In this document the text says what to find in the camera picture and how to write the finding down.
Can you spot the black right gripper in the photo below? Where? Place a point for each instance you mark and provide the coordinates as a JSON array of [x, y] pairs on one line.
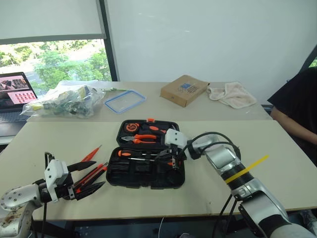
[[176, 153]]

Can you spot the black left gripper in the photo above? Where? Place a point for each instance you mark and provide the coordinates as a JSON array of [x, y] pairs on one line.
[[65, 193]]

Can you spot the small orange black tool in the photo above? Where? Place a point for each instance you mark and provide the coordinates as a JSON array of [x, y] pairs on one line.
[[170, 163]]

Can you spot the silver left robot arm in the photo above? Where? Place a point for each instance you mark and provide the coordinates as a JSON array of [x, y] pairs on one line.
[[17, 198]]

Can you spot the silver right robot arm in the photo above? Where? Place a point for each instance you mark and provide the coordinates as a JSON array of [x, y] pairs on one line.
[[247, 188]]

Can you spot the black plastic tool case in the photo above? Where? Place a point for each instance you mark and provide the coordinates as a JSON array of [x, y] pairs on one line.
[[138, 173]]

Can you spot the silver metal tool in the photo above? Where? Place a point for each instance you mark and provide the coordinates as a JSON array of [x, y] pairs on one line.
[[174, 126]]

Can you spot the stubby orange black screwdriver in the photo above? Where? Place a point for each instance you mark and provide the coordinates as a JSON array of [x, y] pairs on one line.
[[153, 128]]

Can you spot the long orange black screwdriver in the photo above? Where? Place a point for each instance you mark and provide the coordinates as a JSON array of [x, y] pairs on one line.
[[124, 153]]

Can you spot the orange black tape measure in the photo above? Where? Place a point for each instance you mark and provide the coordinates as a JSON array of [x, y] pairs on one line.
[[131, 127]]

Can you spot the brown cardboard box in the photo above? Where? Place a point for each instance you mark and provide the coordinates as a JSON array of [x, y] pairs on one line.
[[183, 90]]

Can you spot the clear lid with blue rim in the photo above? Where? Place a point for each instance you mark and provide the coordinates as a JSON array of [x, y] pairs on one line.
[[125, 101]]

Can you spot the yellow zip tie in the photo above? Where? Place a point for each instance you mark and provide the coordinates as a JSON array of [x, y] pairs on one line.
[[247, 168]]

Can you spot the clear plastic bag of items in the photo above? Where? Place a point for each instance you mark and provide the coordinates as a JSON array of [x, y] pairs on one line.
[[64, 101]]

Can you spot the pink cloth rag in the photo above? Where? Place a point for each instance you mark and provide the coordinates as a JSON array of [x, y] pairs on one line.
[[231, 95]]

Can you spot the thin green stick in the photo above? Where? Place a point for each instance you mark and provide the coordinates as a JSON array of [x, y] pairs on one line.
[[114, 89]]

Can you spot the open laptop computer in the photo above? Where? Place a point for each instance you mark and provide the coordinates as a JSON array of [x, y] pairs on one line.
[[13, 99]]

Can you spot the person in black shirt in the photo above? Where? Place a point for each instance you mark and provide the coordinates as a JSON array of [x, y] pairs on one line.
[[299, 99]]

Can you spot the white roller window blind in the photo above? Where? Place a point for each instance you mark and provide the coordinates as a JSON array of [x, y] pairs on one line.
[[49, 17]]

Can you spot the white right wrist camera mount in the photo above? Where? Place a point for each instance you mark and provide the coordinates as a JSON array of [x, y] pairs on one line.
[[175, 137]]

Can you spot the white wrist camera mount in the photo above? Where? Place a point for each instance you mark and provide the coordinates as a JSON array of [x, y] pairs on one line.
[[175, 137], [55, 173]]

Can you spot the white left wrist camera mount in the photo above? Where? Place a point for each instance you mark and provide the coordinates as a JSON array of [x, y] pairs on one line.
[[55, 173]]

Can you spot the black window frame post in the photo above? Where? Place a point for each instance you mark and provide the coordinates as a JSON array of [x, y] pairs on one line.
[[109, 42]]

